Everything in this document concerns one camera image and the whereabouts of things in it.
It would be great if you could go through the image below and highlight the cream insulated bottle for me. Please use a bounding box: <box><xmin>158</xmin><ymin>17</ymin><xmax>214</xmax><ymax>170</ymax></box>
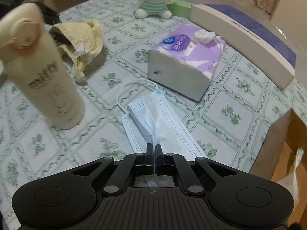
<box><xmin>0</xmin><ymin>2</ymin><xmax>85</xmax><ymax>130</ymax></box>

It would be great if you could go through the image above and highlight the light green box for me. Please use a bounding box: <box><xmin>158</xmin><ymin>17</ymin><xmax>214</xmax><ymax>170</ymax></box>
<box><xmin>169</xmin><ymin>0</ymin><xmax>192</xmax><ymax>18</ymax></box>

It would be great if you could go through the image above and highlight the pale yellow towel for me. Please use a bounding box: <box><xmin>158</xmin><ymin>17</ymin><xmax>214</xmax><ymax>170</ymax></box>
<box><xmin>51</xmin><ymin>19</ymin><xmax>105</xmax><ymax>82</ymax></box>

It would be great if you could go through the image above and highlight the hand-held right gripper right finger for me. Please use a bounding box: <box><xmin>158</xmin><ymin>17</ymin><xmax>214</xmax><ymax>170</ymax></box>
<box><xmin>156</xmin><ymin>144</ymin><xmax>238</xmax><ymax>196</ymax></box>

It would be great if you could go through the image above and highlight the white crumpled cloth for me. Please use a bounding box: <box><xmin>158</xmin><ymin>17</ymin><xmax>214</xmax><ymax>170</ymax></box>
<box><xmin>73</xmin><ymin>44</ymin><xmax>86</xmax><ymax>58</ymax></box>

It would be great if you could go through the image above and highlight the purple tissue pack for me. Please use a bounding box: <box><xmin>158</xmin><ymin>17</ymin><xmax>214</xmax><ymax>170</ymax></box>
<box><xmin>147</xmin><ymin>24</ymin><xmax>226</xmax><ymax>101</ymax></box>

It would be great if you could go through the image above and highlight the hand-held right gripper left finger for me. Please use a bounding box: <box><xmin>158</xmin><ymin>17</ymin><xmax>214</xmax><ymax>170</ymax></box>
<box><xmin>71</xmin><ymin>144</ymin><xmax>154</xmax><ymax>196</ymax></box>

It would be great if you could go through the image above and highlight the white and blue flat box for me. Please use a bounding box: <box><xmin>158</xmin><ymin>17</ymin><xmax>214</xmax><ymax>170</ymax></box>
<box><xmin>189</xmin><ymin>4</ymin><xmax>295</xmax><ymax>90</ymax></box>

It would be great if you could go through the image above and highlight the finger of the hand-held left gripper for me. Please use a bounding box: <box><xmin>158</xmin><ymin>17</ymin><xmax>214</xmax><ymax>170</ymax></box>
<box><xmin>49</xmin><ymin>26</ymin><xmax>72</xmax><ymax>46</ymax></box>
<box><xmin>31</xmin><ymin>1</ymin><xmax>60</xmax><ymax>25</ymax></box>

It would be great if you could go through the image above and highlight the green floral patterned tablecloth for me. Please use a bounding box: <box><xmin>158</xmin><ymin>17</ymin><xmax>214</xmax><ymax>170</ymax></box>
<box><xmin>0</xmin><ymin>0</ymin><xmax>303</xmax><ymax>221</ymax></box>

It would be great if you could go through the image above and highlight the brown cardboard box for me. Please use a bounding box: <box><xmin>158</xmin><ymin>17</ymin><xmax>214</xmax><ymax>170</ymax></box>
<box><xmin>249</xmin><ymin>109</ymin><xmax>307</xmax><ymax>230</ymax></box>

